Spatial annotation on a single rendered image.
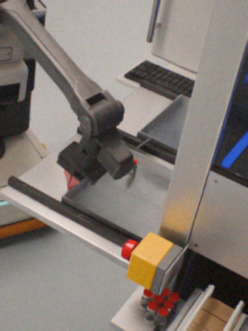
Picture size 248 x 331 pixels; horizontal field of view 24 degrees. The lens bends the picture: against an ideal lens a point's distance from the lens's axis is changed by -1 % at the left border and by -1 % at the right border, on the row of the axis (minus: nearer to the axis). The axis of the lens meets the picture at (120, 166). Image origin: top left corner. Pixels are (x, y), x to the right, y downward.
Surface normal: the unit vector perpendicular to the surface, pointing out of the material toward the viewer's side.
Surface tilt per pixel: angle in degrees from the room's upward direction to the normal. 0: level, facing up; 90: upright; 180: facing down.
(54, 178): 0
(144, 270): 90
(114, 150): 24
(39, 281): 0
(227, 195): 90
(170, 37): 90
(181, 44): 90
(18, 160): 0
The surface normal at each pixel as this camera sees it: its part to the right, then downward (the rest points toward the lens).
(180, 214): -0.52, 0.47
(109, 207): 0.15, -0.78
